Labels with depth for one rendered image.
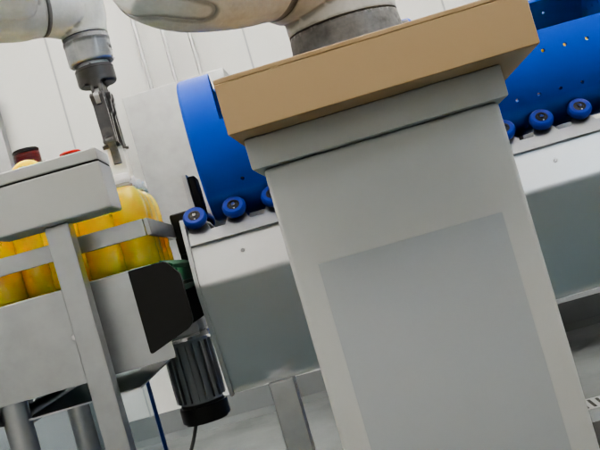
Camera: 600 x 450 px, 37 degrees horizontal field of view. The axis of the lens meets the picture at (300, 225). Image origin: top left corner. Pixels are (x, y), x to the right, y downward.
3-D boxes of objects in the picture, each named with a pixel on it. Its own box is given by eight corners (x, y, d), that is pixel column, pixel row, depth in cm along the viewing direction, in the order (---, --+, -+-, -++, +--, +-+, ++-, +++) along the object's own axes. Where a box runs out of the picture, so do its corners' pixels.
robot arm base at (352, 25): (462, 26, 115) (451, -16, 115) (300, 70, 112) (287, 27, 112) (424, 54, 133) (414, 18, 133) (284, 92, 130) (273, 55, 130)
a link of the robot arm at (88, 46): (112, 37, 177) (120, 66, 176) (68, 50, 176) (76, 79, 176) (103, 26, 168) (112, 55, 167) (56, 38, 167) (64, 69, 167)
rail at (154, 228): (151, 234, 154) (146, 217, 154) (146, 235, 154) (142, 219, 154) (178, 237, 194) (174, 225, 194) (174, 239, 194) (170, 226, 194)
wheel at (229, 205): (242, 191, 165) (244, 197, 167) (219, 197, 165) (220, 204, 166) (246, 208, 162) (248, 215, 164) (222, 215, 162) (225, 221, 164)
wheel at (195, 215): (203, 202, 165) (205, 209, 166) (179, 209, 165) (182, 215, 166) (207, 220, 162) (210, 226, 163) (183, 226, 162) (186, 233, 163)
